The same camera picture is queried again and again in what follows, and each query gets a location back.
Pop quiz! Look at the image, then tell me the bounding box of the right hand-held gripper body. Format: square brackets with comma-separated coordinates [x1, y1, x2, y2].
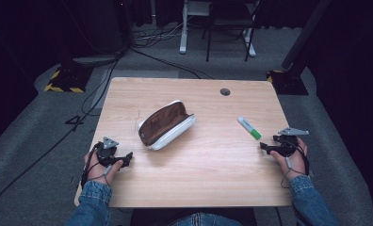
[271, 126, 310, 158]

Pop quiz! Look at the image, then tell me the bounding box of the right hand-held gripper cable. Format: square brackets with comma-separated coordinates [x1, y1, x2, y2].
[280, 137, 311, 190]

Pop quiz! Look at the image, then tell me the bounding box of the person's left hand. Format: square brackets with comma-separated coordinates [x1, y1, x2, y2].
[83, 150, 124, 186]

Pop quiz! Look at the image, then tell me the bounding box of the black yellow striped stand base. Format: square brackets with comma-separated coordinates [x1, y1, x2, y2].
[43, 64, 94, 94]
[266, 69, 310, 96]

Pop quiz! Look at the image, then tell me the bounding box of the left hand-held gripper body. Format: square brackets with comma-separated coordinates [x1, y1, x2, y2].
[94, 136, 126, 168]

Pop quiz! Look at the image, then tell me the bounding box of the left hand-held gripper cable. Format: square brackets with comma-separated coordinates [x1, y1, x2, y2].
[80, 141, 113, 188]

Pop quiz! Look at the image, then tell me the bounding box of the white desk frame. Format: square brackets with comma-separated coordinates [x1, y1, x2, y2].
[178, 0, 258, 58]

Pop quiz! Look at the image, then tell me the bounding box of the long black floor cable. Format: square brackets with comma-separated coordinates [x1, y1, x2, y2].
[0, 57, 122, 215]

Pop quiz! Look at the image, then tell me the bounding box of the dark upright stand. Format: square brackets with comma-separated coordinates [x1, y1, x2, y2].
[57, 0, 127, 68]

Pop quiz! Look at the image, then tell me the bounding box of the bundle of floor cables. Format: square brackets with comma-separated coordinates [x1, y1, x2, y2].
[131, 20, 188, 50]

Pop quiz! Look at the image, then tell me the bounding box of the black metal chair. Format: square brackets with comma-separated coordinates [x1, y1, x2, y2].
[203, 0, 262, 63]

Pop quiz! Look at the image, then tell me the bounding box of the white pencil case brown lining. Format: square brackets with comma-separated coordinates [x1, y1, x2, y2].
[138, 99, 197, 152]

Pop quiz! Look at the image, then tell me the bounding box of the hand-held gripper cable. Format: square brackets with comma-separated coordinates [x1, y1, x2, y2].
[280, 137, 311, 190]
[80, 141, 113, 188]

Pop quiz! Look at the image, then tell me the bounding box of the dark slanted stand pole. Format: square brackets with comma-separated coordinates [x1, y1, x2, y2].
[281, 0, 333, 71]

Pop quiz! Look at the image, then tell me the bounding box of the person's lap in jeans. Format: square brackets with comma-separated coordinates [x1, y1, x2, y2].
[171, 212, 244, 226]

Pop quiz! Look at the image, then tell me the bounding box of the person's right hand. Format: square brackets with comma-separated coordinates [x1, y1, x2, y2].
[270, 137, 309, 181]

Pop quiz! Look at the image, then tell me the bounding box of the white marker green cap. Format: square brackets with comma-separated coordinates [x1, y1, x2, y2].
[236, 115, 263, 141]

